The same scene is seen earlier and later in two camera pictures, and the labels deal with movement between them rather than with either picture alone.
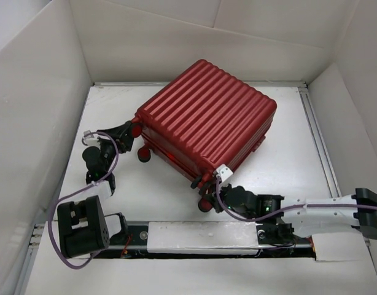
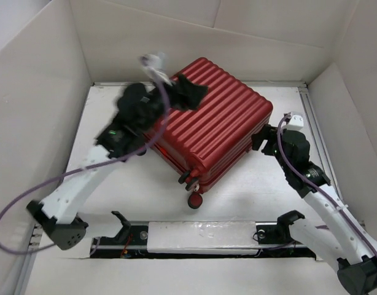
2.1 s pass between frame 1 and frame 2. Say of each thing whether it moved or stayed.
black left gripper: moved
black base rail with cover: stayed
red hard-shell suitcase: stayed
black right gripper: moved
